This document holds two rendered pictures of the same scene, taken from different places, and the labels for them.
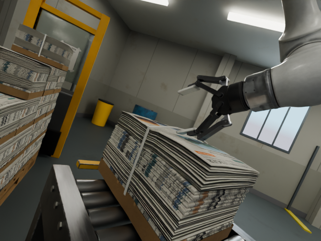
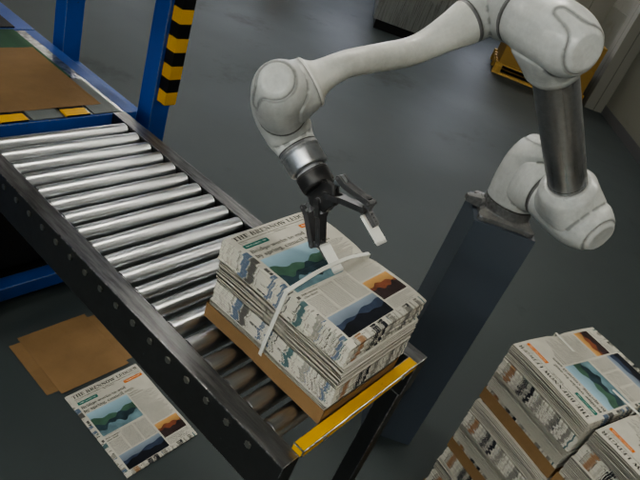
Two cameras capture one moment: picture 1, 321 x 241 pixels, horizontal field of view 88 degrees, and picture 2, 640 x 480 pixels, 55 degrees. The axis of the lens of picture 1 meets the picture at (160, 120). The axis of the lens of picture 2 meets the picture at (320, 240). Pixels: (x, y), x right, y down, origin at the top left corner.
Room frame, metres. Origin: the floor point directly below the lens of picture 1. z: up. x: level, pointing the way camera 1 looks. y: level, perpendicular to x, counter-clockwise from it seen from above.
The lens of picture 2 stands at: (1.56, -0.47, 1.77)
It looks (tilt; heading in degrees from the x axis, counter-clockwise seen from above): 32 degrees down; 162
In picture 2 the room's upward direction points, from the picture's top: 21 degrees clockwise
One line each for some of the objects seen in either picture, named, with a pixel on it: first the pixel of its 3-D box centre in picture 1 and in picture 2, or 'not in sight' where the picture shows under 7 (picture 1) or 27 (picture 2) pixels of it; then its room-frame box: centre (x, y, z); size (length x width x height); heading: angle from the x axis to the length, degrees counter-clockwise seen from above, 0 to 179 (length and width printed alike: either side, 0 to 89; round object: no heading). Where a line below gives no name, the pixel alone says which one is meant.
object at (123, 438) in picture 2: not in sight; (131, 415); (0.15, -0.41, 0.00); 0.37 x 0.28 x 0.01; 42
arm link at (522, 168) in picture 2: not in sight; (530, 171); (0.03, 0.57, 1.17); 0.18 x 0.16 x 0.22; 19
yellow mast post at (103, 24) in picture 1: (80, 88); not in sight; (2.08, 1.08, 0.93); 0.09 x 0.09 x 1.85; 23
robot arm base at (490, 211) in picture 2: not in sight; (500, 206); (0.02, 0.54, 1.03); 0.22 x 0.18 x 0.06; 75
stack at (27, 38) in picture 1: (28, 104); not in sight; (1.55, 1.21, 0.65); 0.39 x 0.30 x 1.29; 113
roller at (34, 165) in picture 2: not in sight; (85, 159); (-0.16, -0.70, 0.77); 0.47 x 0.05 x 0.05; 132
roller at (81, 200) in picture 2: not in sight; (122, 192); (-0.01, -0.57, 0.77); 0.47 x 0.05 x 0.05; 132
